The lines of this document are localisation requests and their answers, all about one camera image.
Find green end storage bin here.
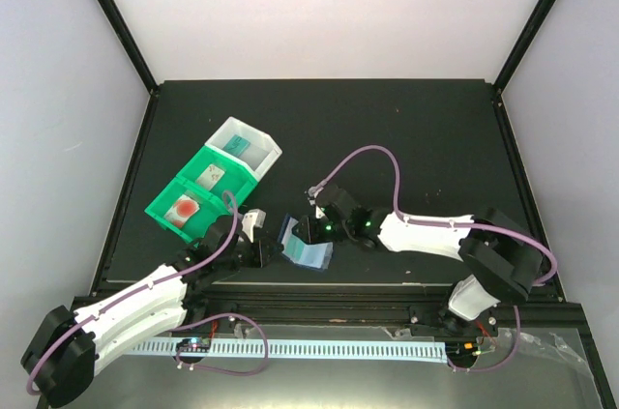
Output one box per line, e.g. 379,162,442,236
145,177,227,243

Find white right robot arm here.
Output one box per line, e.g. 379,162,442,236
280,184,543,337

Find navy blue card holder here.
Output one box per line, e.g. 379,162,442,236
278,215,334,271

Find white storage bin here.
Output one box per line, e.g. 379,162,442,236
204,116,282,182

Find black frame post left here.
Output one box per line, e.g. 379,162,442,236
97,0,158,94

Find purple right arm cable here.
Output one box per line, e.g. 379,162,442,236
307,145,558,374

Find black frame post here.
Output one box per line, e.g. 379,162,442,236
97,0,158,94
493,0,557,94

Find white red card in bin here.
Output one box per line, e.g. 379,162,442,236
163,194,200,228

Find green middle storage bin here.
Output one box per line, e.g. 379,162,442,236
177,146,257,203

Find teal VIP card in bin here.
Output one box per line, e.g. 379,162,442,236
223,134,251,157

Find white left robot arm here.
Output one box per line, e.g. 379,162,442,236
20,210,283,408

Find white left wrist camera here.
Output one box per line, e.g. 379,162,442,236
241,209,266,243

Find white slotted cable duct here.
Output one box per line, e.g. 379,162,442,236
127,337,447,364

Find black frame post right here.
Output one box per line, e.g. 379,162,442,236
493,0,557,94

